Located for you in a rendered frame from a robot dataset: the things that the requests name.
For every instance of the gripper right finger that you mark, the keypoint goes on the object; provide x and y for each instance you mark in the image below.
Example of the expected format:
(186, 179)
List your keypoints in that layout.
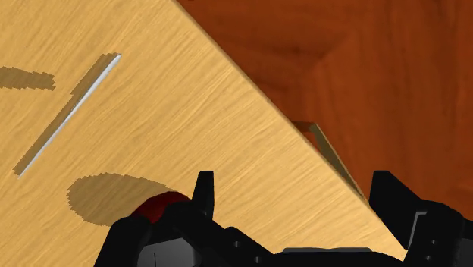
(436, 229)

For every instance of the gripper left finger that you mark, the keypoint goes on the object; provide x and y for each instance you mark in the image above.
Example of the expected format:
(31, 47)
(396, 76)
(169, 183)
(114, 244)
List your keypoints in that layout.
(199, 236)

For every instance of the dark red round object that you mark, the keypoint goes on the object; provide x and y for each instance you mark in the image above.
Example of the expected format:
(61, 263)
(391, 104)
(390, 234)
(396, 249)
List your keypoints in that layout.
(159, 205)

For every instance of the light wooden table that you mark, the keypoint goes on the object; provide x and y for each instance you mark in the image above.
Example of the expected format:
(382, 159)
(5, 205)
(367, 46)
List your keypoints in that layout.
(192, 111)

